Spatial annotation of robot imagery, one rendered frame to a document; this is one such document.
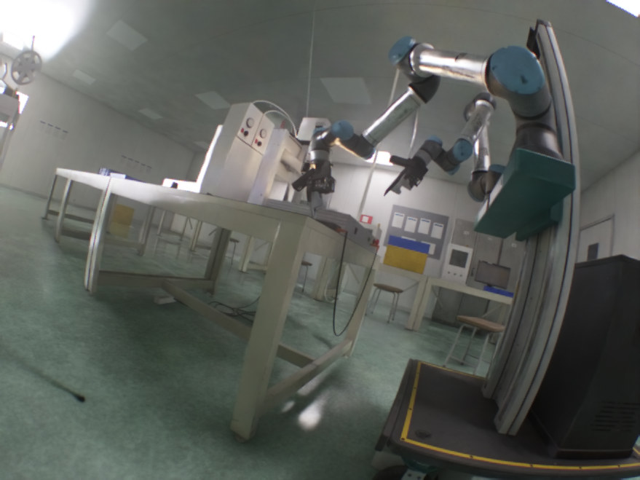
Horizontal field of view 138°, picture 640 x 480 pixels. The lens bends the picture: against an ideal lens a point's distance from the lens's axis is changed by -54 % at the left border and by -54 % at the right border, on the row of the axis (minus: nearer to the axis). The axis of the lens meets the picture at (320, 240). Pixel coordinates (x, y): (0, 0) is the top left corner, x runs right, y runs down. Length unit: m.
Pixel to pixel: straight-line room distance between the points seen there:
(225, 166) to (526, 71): 1.07
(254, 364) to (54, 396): 0.70
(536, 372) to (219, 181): 1.27
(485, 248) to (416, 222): 1.51
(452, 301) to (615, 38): 4.50
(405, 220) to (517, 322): 4.70
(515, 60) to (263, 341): 0.92
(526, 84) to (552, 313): 0.54
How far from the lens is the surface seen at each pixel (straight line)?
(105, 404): 1.01
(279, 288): 0.70
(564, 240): 0.80
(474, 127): 1.22
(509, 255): 5.24
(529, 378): 0.79
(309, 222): 0.70
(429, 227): 5.48
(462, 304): 5.02
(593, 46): 2.83
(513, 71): 0.64
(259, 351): 0.76
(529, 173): 0.62
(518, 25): 2.62
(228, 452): 0.91
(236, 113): 1.27
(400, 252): 3.75
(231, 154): 1.17
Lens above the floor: 0.67
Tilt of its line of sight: 3 degrees up
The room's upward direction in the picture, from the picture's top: 16 degrees clockwise
